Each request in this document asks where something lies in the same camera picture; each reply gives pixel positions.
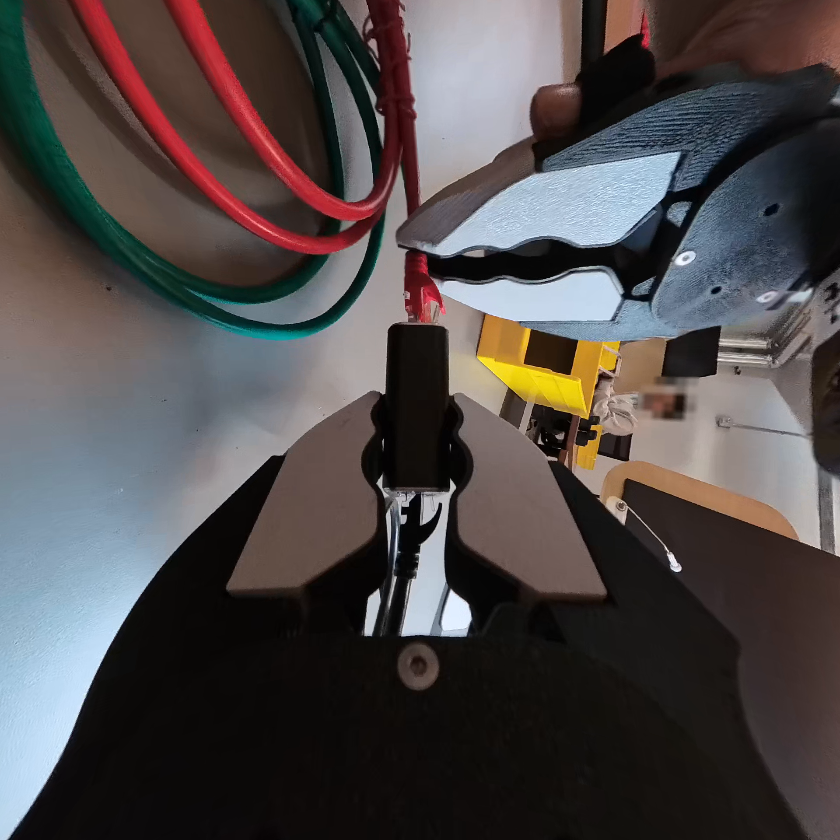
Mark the red ethernet cable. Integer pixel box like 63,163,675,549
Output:
69,0,447,327

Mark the black ethernet splitter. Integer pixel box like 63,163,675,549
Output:
382,320,455,494

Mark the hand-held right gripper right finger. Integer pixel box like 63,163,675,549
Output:
448,392,609,602

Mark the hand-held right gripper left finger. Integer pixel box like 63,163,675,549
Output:
226,390,388,601

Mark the book stand with black board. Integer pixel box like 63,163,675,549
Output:
663,325,723,378
600,461,840,723

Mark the person's left hand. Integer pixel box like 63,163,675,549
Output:
529,0,840,142

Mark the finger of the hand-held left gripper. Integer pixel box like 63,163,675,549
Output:
427,257,657,326
397,140,685,259

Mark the green ethernet cable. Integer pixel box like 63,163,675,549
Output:
0,0,389,342

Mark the yellow storage bin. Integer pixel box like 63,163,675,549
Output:
476,314,621,417

